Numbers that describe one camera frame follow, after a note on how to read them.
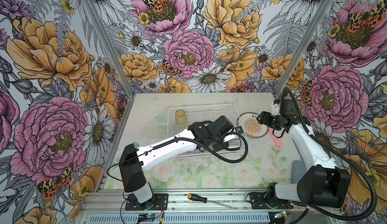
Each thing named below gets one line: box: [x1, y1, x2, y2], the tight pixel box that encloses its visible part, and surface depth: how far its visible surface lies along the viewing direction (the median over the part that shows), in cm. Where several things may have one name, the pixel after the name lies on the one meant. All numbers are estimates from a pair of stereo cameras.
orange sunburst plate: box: [237, 112, 269, 138], surface depth 101 cm
